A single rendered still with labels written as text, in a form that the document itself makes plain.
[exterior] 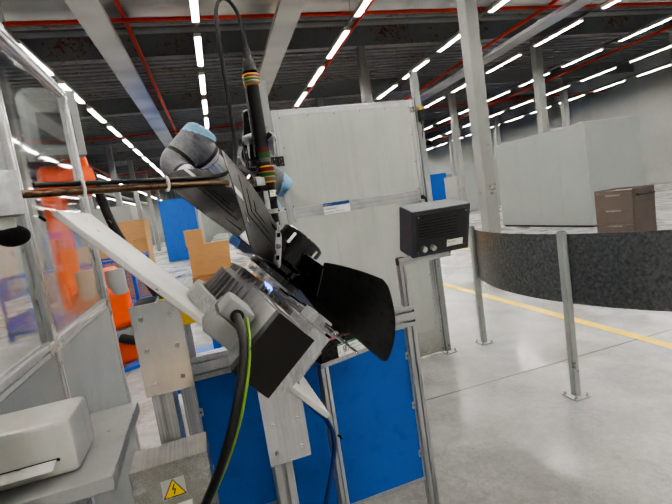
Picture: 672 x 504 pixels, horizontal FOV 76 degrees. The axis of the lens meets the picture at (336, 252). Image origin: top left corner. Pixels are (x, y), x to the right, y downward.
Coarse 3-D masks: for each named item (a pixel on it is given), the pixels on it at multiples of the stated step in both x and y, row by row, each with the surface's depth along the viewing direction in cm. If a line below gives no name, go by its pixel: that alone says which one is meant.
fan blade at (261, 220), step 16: (224, 160) 79; (240, 176) 84; (256, 192) 91; (240, 208) 74; (256, 208) 85; (256, 224) 83; (272, 224) 95; (256, 240) 80; (272, 240) 94; (272, 256) 94
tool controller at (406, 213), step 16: (400, 208) 169; (416, 208) 165; (432, 208) 164; (448, 208) 166; (464, 208) 168; (400, 224) 172; (416, 224) 163; (432, 224) 165; (448, 224) 168; (464, 224) 170; (400, 240) 174; (416, 240) 165; (432, 240) 167; (448, 240) 170; (464, 240) 173; (416, 256) 168
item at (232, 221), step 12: (204, 180) 111; (180, 192) 102; (192, 192) 104; (204, 192) 107; (216, 192) 109; (228, 192) 113; (192, 204) 102; (204, 204) 104; (216, 204) 107; (228, 204) 109; (216, 216) 104; (228, 216) 106; (240, 216) 108; (228, 228) 104; (240, 228) 105
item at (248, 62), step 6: (246, 48) 110; (246, 54) 110; (246, 60) 110; (252, 60) 110; (246, 66) 110; (252, 66) 110; (246, 72) 113; (270, 186) 113; (270, 192) 113; (276, 192) 115; (270, 198) 114; (276, 198) 115; (270, 204) 114; (276, 204) 115; (276, 216) 115
